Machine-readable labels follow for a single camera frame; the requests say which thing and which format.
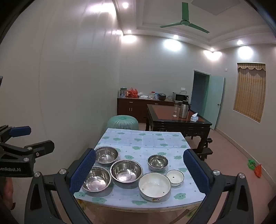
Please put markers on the green plastic stool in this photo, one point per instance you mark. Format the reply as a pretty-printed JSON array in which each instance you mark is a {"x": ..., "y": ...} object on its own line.
[{"x": 123, "y": 122}]

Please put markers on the steel thermos jug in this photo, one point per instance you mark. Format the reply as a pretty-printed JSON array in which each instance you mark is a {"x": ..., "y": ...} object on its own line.
[{"x": 184, "y": 109}]

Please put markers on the large white enamel bowl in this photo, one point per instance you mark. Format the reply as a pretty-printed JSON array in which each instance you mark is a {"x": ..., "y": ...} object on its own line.
[{"x": 154, "y": 186}]

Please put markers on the dark wooden table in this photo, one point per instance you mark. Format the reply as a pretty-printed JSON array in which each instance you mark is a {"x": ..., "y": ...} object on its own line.
[{"x": 172, "y": 127}]

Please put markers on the small stainless steel bowl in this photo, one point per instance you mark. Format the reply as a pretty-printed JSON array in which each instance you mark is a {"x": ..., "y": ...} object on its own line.
[{"x": 158, "y": 162}]

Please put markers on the cloth-covered table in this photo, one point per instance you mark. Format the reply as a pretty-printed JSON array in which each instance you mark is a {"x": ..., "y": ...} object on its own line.
[{"x": 151, "y": 209}]

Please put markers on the green ceiling fan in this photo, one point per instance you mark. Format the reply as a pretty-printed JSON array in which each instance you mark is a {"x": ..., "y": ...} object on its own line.
[{"x": 185, "y": 21}]

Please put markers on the large stainless steel bowl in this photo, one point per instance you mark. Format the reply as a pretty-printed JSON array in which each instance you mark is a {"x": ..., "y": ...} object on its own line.
[
  {"x": 106, "y": 157},
  {"x": 96, "y": 179},
  {"x": 126, "y": 173}
]

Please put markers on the red plastic bag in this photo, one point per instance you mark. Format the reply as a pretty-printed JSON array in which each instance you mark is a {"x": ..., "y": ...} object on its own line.
[{"x": 132, "y": 93}]

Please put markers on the white plastic bag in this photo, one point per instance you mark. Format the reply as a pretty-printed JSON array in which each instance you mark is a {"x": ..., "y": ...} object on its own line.
[{"x": 142, "y": 95}]

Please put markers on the green plastic floor object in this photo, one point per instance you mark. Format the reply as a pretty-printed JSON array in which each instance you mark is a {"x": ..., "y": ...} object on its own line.
[{"x": 251, "y": 164}]

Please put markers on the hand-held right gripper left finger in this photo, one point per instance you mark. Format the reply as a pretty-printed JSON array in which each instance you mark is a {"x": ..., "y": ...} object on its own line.
[{"x": 83, "y": 172}]

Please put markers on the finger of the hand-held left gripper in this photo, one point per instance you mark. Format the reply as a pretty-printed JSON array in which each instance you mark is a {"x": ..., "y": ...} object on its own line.
[
  {"x": 42, "y": 147},
  {"x": 20, "y": 131}
]

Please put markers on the person's left hand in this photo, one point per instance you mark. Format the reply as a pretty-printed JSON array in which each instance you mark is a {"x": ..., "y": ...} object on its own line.
[{"x": 6, "y": 193}]

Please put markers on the small white enamel bowl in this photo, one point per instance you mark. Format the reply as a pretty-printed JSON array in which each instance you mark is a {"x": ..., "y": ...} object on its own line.
[{"x": 175, "y": 177}]

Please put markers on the dark wooden bench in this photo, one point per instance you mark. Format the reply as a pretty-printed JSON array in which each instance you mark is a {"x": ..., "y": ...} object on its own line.
[{"x": 202, "y": 151}]

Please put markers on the orange plastic floor object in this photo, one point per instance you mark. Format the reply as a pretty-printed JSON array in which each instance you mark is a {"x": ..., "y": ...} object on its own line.
[{"x": 258, "y": 171}]

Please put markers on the microwave oven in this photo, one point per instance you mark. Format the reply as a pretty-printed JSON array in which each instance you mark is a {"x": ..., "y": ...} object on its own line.
[{"x": 180, "y": 97}]

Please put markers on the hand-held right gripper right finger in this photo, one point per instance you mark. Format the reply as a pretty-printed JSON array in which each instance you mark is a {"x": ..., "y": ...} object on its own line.
[{"x": 197, "y": 172}]

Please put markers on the pale green door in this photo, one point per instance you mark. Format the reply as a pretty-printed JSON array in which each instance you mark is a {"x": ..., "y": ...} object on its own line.
[{"x": 215, "y": 101}]

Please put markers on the tissue box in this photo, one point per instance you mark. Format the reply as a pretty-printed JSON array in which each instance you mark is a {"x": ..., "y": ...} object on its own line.
[{"x": 194, "y": 118}]

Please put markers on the bamboo window blind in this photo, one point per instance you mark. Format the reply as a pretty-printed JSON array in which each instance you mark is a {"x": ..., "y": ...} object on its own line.
[{"x": 249, "y": 92}]

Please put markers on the clear glass bottle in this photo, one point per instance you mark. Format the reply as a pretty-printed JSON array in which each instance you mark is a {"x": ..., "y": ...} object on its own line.
[{"x": 175, "y": 109}]

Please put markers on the green-lidded jar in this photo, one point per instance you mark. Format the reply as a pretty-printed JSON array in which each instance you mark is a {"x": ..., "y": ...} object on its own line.
[{"x": 123, "y": 92}]

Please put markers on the cloud-print tablecloth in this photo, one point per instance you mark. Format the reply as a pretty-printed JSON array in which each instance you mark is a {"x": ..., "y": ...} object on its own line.
[{"x": 140, "y": 140}]

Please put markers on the black rice cooker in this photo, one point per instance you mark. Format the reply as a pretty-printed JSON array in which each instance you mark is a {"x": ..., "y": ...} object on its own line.
[{"x": 162, "y": 97}]

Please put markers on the brown wooden sideboard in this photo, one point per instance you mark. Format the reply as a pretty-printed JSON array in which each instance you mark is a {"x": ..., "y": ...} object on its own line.
[{"x": 129, "y": 107}]

